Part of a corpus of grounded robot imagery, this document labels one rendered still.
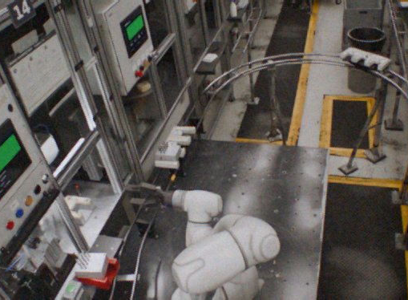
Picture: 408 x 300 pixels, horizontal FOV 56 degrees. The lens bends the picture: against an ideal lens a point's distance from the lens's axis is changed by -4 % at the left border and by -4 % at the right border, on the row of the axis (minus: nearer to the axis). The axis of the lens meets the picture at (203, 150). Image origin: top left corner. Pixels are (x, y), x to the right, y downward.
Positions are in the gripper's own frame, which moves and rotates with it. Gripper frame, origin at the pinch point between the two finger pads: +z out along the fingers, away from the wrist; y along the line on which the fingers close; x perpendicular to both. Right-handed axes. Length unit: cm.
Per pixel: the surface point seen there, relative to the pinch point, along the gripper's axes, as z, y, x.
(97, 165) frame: 38.0, -11.2, -27.7
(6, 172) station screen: 18, 47, 39
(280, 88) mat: -27, -112, -278
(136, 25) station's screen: 18, 50, -74
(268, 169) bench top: -48, -45, -72
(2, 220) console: 20, 33, 49
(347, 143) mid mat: -100, -112, -187
